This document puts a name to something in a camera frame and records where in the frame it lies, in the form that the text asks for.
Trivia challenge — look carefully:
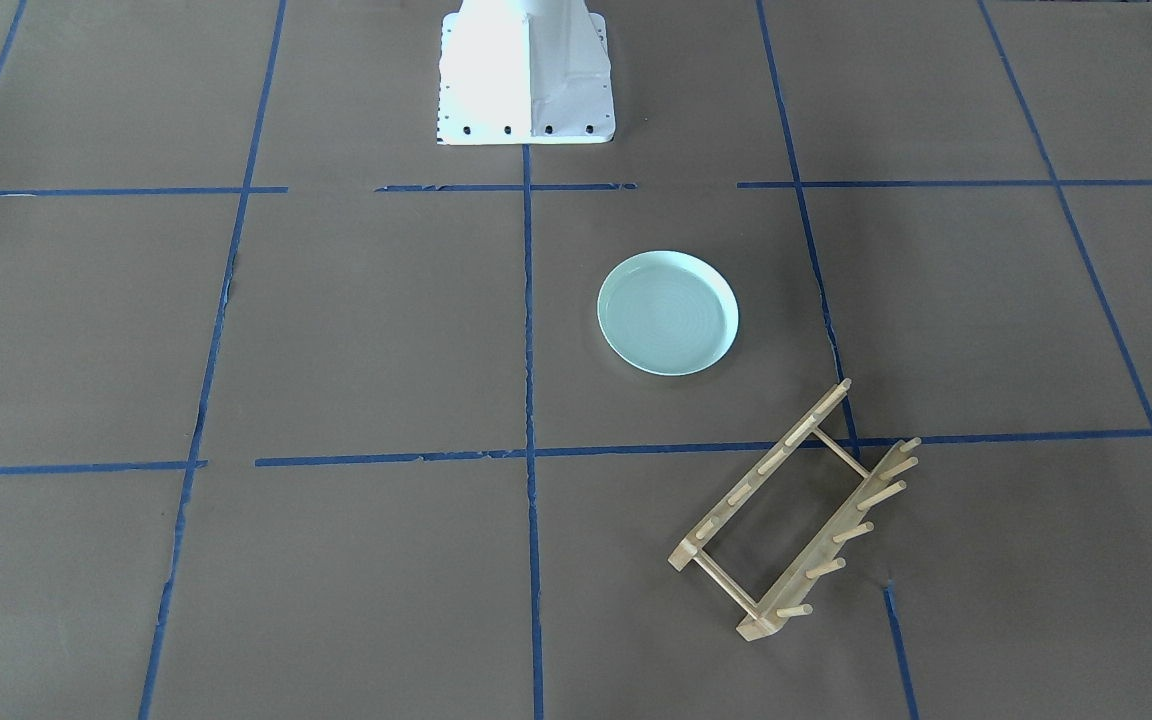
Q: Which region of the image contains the light green ceramic plate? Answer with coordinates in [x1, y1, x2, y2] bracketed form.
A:
[596, 250, 741, 377]

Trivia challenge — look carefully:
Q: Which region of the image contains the wooden dish rack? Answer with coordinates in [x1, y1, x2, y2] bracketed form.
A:
[668, 379, 923, 642]

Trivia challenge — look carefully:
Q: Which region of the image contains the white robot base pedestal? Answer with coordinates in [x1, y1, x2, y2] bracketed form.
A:
[435, 1, 617, 146]

